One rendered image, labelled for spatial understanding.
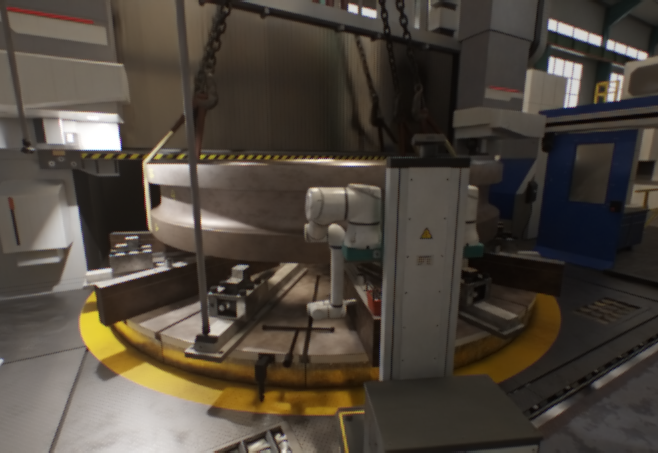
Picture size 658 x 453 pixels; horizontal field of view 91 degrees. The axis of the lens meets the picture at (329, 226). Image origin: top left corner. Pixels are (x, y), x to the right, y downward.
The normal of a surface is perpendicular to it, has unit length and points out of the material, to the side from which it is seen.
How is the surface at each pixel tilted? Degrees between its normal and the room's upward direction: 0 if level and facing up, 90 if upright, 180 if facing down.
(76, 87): 90
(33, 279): 90
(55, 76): 90
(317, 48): 90
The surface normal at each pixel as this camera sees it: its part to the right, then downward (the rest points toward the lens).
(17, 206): 0.47, 0.17
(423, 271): 0.10, 0.19
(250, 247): -0.27, 0.18
